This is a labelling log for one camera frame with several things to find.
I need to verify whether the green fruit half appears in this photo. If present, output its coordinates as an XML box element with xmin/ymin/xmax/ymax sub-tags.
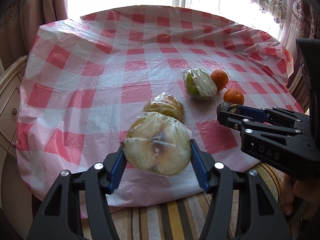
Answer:
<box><xmin>183</xmin><ymin>68</ymin><xmax>217</xmax><ymax>100</ymax></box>

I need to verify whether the white wooden cabinet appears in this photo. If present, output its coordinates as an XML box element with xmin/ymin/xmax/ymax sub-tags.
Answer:
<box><xmin>1</xmin><ymin>56</ymin><xmax>33</xmax><ymax>239</ymax></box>

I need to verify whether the pink curtain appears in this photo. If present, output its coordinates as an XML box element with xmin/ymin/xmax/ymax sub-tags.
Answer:
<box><xmin>1</xmin><ymin>0</ymin><xmax>68</xmax><ymax>69</ymax></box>
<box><xmin>280</xmin><ymin>0</ymin><xmax>319</xmax><ymax>61</ymax></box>

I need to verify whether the left pink curtain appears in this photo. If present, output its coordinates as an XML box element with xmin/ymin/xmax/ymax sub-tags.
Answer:
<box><xmin>1</xmin><ymin>0</ymin><xmax>68</xmax><ymax>69</ymax></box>

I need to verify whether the orange tangerine front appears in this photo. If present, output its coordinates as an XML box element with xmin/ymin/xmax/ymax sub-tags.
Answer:
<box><xmin>223</xmin><ymin>88</ymin><xmax>245</xmax><ymax>105</ymax></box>

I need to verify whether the dark passion fruit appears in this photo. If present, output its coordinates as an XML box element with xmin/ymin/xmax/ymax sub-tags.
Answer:
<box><xmin>216</xmin><ymin>101</ymin><xmax>240</xmax><ymax>114</ymax></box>

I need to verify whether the brownish round fruit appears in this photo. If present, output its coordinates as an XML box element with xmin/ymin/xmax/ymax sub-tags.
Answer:
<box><xmin>142</xmin><ymin>92</ymin><xmax>185</xmax><ymax>123</ymax></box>

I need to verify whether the orange tangerine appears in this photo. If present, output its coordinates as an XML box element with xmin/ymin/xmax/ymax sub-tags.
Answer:
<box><xmin>223</xmin><ymin>88</ymin><xmax>245</xmax><ymax>105</ymax></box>
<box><xmin>210</xmin><ymin>69</ymin><xmax>228</xmax><ymax>91</ymax></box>

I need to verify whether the red white checkered tablecloth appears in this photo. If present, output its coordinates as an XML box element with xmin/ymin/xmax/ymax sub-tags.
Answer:
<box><xmin>17</xmin><ymin>6</ymin><xmax>301</xmax><ymax>199</ymax></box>

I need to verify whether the pale cut fruit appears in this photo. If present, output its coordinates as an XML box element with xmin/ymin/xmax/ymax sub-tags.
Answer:
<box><xmin>123</xmin><ymin>112</ymin><xmax>191</xmax><ymax>176</ymax></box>

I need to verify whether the person's right hand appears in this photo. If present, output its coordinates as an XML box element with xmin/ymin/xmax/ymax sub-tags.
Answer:
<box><xmin>279</xmin><ymin>174</ymin><xmax>320</xmax><ymax>220</ymax></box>

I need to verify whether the striped towel sofa cover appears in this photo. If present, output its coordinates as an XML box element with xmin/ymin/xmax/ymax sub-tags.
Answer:
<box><xmin>111</xmin><ymin>163</ymin><xmax>284</xmax><ymax>239</ymax></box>

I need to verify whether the right pink curtain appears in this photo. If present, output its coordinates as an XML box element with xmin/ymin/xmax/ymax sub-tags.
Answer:
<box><xmin>280</xmin><ymin>0</ymin><xmax>319</xmax><ymax>61</ymax></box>

